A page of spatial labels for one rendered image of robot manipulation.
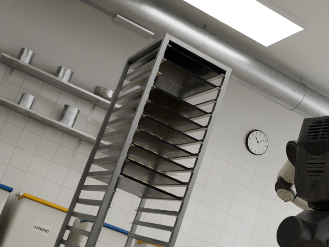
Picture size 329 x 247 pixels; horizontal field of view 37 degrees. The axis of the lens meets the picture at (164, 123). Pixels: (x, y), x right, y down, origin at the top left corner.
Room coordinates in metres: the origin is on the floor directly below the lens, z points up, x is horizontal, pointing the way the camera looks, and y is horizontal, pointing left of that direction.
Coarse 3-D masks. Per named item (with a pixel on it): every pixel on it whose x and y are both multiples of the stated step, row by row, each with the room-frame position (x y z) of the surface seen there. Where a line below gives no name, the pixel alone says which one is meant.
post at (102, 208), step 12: (168, 36) 2.63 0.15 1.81; (156, 60) 2.62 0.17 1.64; (156, 72) 2.63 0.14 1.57; (144, 96) 2.63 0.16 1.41; (132, 120) 2.64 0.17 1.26; (132, 132) 2.63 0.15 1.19; (120, 156) 2.62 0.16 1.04; (120, 168) 2.63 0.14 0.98; (108, 192) 2.63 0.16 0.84; (96, 216) 2.64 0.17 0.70; (96, 228) 2.63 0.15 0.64
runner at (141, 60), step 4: (156, 48) 2.80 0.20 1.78; (168, 48) 2.68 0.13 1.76; (148, 52) 2.92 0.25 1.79; (152, 52) 2.84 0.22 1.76; (156, 52) 2.80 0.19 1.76; (144, 56) 2.96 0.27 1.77; (148, 56) 2.91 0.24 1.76; (152, 56) 2.88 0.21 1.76; (136, 60) 3.11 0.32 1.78; (140, 60) 3.03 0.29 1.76; (144, 60) 2.99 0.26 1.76; (132, 64) 3.16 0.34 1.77; (136, 64) 3.11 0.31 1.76; (140, 64) 3.09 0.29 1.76; (132, 68) 3.21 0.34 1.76
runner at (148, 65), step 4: (152, 60) 2.79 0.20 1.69; (164, 60) 2.66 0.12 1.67; (148, 64) 2.83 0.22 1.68; (152, 64) 2.78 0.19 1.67; (140, 68) 2.96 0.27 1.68; (144, 68) 2.89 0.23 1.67; (148, 68) 2.87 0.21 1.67; (132, 72) 3.10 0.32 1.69; (136, 72) 3.01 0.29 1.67; (140, 72) 2.98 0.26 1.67; (128, 76) 3.15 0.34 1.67; (132, 76) 3.12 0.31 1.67
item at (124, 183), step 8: (120, 176) 2.71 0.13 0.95; (128, 176) 2.67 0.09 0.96; (120, 184) 3.04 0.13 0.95; (128, 184) 2.91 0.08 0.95; (136, 184) 2.80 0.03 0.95; (144, 184) 2.71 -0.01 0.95; (128, 192) 3.30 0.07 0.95; (136, 192) 3.15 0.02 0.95; (144, 192) 3.01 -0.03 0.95; (152, 192) 2.88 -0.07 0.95; (160, 192) 2.77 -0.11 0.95
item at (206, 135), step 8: (224, 80) 2.79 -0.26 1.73; (224, 88) 2.79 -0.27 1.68; (216, 96) 2.81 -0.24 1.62; (216, 104) 2.79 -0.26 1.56; (216, 112) 2.79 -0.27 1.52; (208, 128) 2.79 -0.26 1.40; (208, 136) 2.79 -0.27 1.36; (200, 152) 2.79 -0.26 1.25; (200, 160) 2.79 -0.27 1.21; (192, 176) 2.79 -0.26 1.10; (192, 184) 2.79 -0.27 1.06; (184, 200) 2.79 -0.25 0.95; (184, 208) 2.79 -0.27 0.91; (176, 224) 2.79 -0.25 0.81; (176, 232) 2.79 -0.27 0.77
